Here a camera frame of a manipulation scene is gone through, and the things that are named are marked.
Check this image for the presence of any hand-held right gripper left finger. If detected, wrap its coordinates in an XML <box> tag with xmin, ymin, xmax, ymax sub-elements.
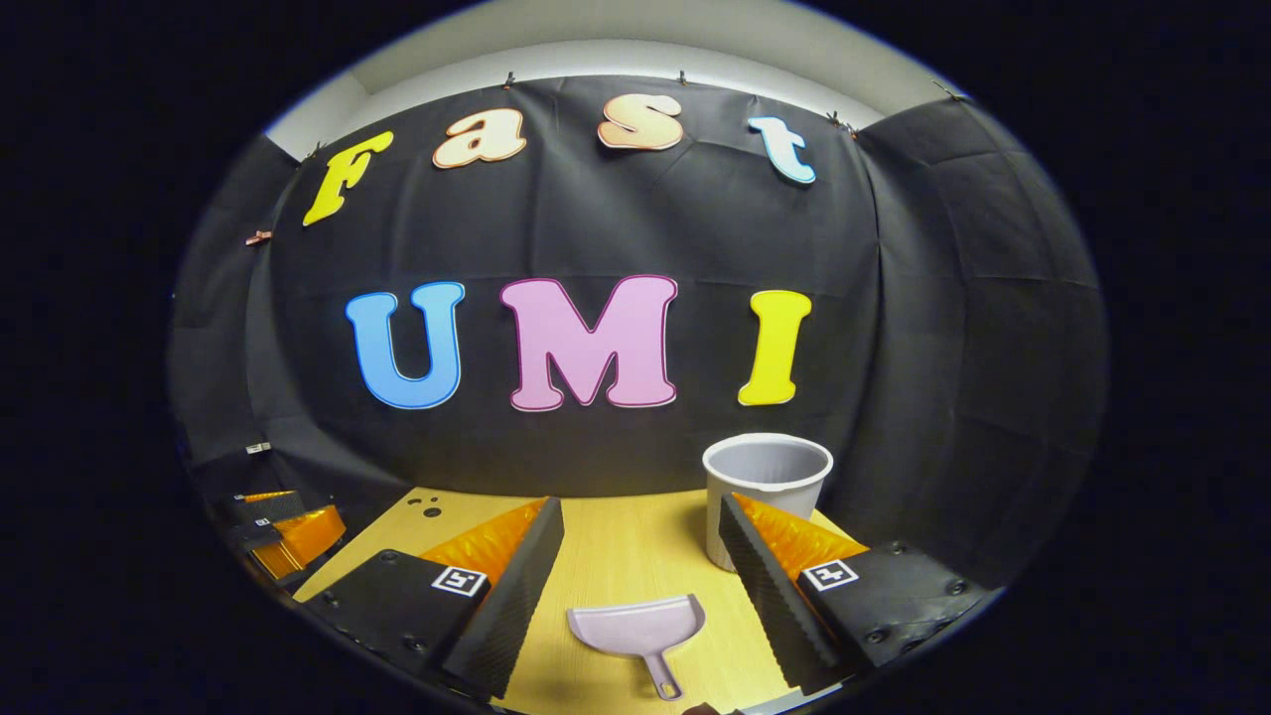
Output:
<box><xmin>298</xmin><ymin>497</ymin><xmax>566</xmax><ymax>701</ymax></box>

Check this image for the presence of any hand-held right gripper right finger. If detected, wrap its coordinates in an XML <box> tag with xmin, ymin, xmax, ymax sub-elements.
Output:
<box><xmin>719</xmin><ymin>493</ymin><xmax>994</xmax><ymax>696</ymax></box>

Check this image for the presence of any pink dustpan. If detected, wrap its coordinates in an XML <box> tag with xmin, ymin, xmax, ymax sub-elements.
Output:
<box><xmin>566</xmin><ymin>594</ymin><xmax>707</xmax><ymax>701</ymax></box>

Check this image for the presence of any white ribbed garbage bin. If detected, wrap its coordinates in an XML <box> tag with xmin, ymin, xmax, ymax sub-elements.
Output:
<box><xmin>702</xmin><ymin>433</ymin><xmax>834</xmax><ymax>573</ymax></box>

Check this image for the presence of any wooden desktop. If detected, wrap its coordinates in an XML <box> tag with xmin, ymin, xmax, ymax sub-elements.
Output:
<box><xmin>291</xmin><ymin>487</ymin><xmax>875</xmax><ymax>715</ymax></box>

